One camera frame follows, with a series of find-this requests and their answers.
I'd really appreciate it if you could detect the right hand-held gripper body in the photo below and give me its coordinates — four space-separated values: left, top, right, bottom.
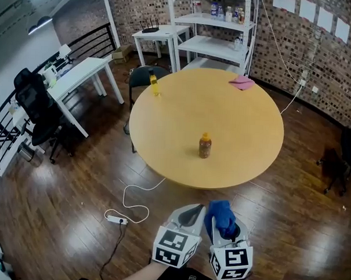
208 238 255 280

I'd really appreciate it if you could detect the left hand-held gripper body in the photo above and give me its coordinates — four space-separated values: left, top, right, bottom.
151 219 203 269

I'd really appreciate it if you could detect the blue cloth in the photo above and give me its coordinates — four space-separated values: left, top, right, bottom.
202 199 238 245

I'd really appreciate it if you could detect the brown bottle with orange cap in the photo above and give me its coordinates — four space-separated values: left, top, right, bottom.
198 132 213 159

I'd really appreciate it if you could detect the yellow juice bottle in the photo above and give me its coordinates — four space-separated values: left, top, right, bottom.
147 68 163 97

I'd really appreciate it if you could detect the person's left forearm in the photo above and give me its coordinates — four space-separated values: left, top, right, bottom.
115 258 171 280

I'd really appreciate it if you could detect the clear water bottle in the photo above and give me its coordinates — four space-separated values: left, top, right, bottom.
233 33 245 52

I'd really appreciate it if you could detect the black wheeled chair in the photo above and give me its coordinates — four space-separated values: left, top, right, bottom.
315 107 351 197

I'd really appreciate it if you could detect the pink cloth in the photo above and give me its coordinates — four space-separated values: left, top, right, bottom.
228 74 255 92

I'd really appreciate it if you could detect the black folding chair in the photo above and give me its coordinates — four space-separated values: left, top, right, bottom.
122 64 171 155

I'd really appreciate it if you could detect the white metal shelving unit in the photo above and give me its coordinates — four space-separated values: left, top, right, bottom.
163 0 259 77

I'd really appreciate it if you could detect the metal trash bin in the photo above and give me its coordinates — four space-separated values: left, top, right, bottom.
16 143 44 166

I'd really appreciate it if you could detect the cardboard box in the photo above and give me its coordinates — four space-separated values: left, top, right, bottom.
111 43 134 65

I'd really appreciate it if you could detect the long white desk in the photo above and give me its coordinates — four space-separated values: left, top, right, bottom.
41 54 127 140

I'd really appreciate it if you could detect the small white table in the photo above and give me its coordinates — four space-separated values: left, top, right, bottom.
130 23 193 70

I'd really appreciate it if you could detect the black router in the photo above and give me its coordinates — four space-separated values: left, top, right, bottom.
138 17 161 35

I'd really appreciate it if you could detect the black metal railing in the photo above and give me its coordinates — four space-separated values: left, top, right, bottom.
0 17 117 175

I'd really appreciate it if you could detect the black mesh office chair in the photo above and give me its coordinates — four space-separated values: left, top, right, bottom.
10 67 81 165

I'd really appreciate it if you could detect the white plant pot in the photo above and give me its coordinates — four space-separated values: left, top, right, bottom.
43 62 58 84

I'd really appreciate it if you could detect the row of assorted bottles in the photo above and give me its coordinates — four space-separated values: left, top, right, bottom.
191 0 247 25

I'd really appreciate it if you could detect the white desk lamp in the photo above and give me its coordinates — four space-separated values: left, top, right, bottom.
58 43 73 60

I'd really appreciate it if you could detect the white paper sheet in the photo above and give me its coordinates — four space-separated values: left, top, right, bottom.
272 0 296 13

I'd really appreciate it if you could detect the black floor cable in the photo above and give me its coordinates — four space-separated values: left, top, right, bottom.
99 221 126 280

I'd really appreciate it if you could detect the white power strip with cable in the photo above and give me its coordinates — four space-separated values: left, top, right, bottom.
103 174 167 226

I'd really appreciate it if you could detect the white hanging wall cable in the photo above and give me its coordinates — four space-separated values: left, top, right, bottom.
254 0 309 116

